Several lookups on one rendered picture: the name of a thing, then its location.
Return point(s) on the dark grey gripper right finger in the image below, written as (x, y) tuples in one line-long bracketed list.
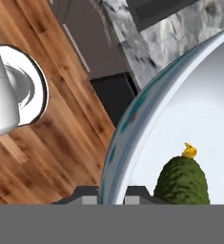
[(136, 193)]

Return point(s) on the white and chrome round object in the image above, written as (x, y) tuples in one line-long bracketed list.
[(2, 95)]

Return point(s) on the white bowl with teal pattern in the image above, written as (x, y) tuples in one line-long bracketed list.
[(193, 105)]

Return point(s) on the green cucumber with yellow tip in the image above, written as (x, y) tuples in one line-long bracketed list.
[(182, 181)]

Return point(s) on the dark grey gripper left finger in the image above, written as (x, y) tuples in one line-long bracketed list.
[(85, 194)]

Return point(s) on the dark grey appliance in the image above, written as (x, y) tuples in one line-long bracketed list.
[(154, 11)]

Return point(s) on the grey-brown cupboard front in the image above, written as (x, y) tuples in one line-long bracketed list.
[(97, 47)]

